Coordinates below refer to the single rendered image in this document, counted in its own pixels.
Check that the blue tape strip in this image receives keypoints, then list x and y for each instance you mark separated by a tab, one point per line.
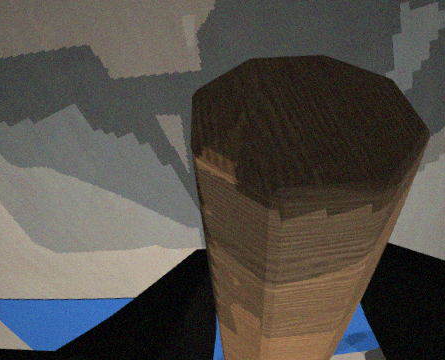
46	325

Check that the grey cylinder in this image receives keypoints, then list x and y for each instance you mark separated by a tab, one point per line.
376	354

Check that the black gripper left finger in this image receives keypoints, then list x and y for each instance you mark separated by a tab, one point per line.
174	319

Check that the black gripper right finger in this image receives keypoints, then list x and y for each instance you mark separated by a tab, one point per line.
404	303

